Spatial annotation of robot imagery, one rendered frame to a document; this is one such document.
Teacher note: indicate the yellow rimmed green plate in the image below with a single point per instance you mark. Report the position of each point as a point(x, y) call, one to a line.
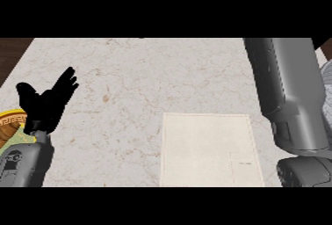
point(17, 138)

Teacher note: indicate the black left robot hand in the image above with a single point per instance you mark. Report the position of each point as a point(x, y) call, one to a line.
point(45, 107)

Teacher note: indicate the cream rectangular placemat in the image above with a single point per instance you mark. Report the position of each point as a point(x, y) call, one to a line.
point(207, 149)

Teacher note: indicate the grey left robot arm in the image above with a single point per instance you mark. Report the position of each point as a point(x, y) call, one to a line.
point(27, 164)

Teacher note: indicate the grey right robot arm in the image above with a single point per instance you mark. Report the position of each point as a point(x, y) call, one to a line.
point(294, 96)

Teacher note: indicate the pale grey textured object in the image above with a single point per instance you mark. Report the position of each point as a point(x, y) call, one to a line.
point(327, 96)

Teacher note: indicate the brown ridged object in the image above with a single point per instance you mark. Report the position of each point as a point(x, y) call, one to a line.
point(8, 132)

